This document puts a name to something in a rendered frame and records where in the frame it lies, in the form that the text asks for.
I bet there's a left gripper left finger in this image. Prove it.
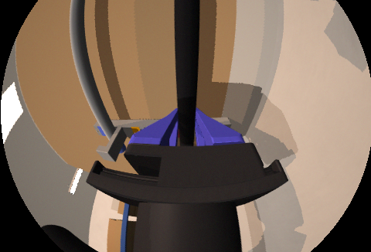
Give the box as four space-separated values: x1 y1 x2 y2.
128 108 179 146

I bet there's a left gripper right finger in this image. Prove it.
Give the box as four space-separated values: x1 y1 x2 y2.
195 108 245 145

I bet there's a black bar with red ends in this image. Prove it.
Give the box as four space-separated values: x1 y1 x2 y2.
174 0 200 146

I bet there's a grey metal bar with blue ends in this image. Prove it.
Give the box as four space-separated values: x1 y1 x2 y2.
70 0 116 140

